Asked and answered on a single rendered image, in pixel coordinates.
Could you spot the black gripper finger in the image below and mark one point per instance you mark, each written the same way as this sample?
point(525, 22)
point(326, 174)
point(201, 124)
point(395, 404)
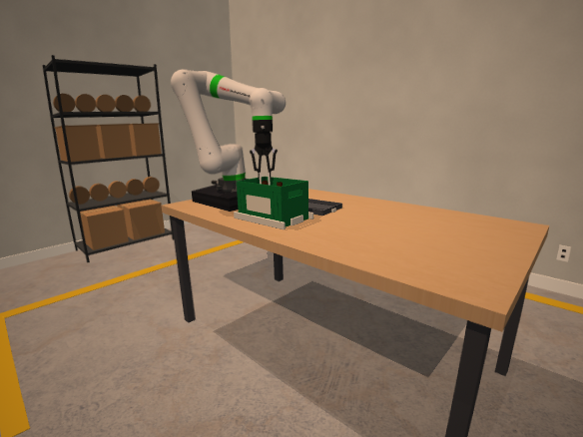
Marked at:
point(260, 162)
point(268, 161)

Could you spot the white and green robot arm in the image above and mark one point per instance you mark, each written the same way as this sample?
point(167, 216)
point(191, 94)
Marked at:
point(227, 159)

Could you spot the green bottle crate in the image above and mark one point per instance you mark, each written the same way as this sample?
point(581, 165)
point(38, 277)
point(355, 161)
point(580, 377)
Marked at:
point(273, 202)

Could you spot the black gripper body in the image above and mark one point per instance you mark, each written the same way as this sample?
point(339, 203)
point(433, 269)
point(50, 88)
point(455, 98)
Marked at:
point(262, 138)

